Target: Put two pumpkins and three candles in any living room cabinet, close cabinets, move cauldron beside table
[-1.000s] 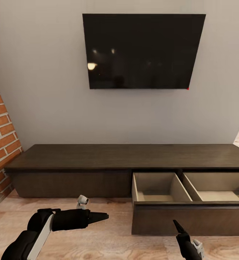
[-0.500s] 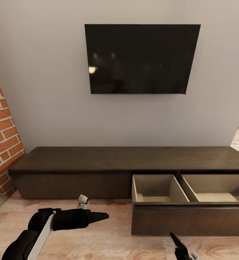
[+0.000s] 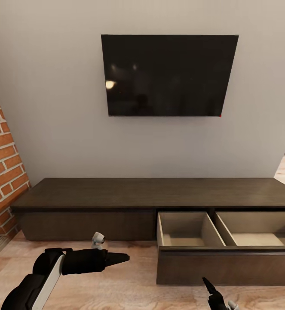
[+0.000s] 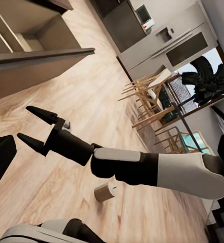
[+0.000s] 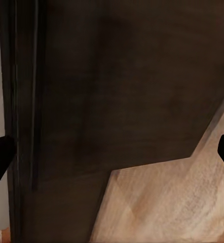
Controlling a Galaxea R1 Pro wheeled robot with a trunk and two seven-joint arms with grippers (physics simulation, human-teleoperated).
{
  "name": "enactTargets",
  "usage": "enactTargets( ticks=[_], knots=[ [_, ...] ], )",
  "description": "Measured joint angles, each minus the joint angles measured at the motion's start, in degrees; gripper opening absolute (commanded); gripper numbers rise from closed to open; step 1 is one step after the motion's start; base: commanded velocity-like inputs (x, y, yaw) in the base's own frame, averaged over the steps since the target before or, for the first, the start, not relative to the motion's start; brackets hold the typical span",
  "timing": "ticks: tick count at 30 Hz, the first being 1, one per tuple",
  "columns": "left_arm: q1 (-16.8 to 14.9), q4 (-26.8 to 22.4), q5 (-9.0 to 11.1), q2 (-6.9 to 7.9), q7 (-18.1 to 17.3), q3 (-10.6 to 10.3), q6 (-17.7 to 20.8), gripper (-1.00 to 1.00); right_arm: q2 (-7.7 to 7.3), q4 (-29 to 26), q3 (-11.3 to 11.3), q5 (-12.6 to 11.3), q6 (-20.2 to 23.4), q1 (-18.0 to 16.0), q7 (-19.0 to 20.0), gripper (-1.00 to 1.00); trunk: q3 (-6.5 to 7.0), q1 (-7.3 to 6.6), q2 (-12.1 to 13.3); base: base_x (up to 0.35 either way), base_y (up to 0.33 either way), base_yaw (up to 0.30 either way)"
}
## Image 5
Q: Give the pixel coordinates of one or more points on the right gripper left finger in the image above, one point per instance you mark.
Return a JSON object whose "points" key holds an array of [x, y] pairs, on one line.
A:
{"points": [[7, 152]]}

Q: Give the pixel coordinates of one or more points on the cabinet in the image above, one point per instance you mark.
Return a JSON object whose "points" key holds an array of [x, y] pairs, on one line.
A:
{"points": [[92, 86]]}

